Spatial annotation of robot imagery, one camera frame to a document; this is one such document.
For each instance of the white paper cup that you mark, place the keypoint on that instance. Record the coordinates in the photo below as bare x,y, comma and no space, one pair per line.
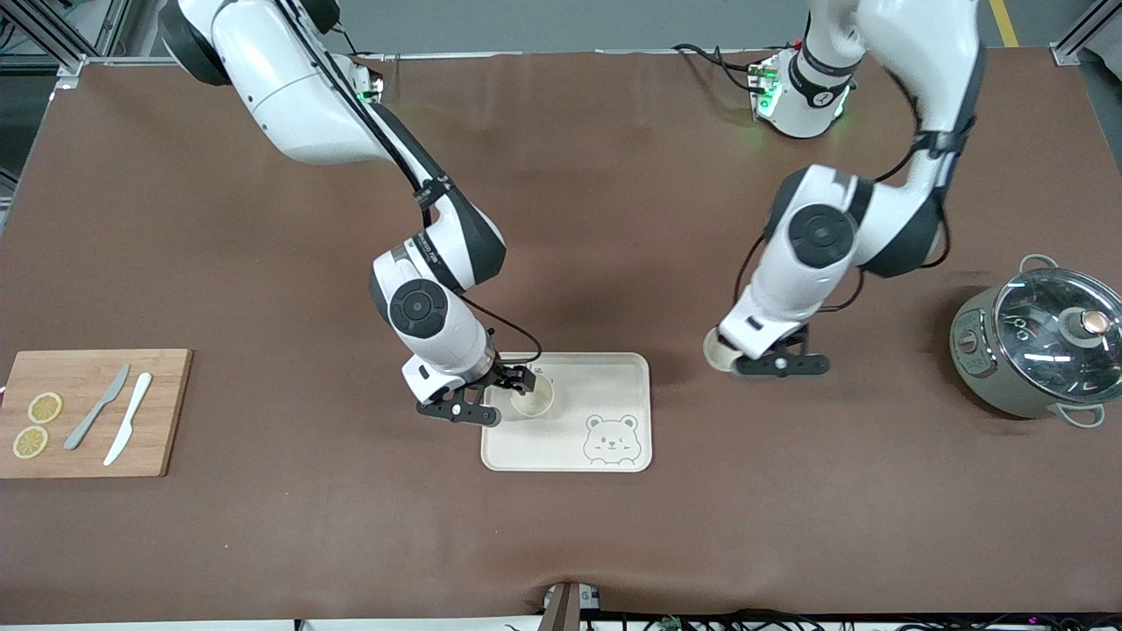
717,353
532,407

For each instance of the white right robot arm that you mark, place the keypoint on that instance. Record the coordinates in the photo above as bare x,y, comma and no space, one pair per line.
298,96

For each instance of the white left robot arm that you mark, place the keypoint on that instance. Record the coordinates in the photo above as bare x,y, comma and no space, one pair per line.
920,53

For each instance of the white bear print tray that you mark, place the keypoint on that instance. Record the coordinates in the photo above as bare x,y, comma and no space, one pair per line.
570,438

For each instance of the brown table cover mat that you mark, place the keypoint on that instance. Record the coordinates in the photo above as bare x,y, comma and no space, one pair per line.
561,219

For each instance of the grey electric cooking pot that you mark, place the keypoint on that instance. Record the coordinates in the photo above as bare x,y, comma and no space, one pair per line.
977,368

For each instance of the bamboo cutting board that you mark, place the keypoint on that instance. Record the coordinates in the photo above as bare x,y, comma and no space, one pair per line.
166,394

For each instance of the glass pot lid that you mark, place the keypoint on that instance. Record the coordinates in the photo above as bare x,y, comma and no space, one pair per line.
1034,350

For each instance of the white plastic knife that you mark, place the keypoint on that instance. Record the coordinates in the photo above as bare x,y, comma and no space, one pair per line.
136,403

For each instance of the grey plastic knife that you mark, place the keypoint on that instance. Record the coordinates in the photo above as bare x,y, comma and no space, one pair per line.
81,430

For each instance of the yellow lemon slice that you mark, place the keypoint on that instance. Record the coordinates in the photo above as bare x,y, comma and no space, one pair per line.
45,407
31,442

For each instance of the aluminium frame post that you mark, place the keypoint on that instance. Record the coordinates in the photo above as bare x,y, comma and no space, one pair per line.
1074,44
53,35

